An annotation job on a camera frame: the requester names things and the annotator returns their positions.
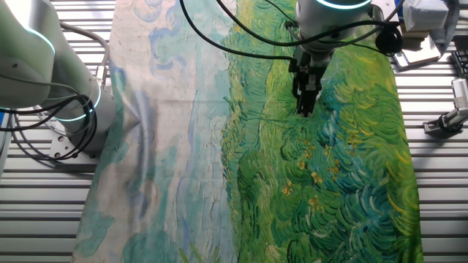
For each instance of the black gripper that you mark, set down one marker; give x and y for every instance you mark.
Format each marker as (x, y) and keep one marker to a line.
(305, 71)

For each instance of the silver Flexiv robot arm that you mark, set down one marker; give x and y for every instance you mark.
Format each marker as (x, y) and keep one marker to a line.
(36, 55)

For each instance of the painted landscape print tablecloth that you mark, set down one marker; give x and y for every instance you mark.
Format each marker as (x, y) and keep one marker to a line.
(204, 164)

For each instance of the white box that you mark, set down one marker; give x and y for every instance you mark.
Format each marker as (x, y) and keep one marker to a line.
(424, 14)

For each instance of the grey metal clamp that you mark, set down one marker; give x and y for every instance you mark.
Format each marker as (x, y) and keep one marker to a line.
(459, 98)

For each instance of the black keyboard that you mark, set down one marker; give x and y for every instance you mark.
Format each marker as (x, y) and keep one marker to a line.
(461, 64)

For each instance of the silver base mounting plate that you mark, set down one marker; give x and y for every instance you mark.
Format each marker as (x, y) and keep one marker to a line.
(62, 146)

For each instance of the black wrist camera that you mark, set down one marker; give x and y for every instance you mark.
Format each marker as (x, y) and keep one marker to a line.
(388, 40)

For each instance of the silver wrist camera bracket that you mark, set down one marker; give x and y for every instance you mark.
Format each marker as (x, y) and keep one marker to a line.
(382, 9)

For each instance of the silver depth camera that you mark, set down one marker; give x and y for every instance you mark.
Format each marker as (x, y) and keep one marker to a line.
(418, 55)

